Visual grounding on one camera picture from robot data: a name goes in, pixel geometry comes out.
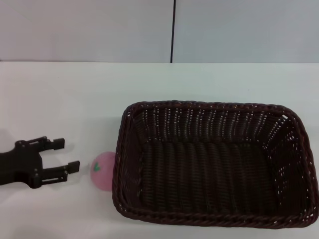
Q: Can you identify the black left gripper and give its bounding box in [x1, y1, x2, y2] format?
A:
[0, 135, 80, 189]

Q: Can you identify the pink toy peach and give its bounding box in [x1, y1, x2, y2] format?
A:
[90, 151, 116, 192]

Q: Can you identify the dark brown woven basket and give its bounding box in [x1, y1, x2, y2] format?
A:
[111, 100, 319, 229]

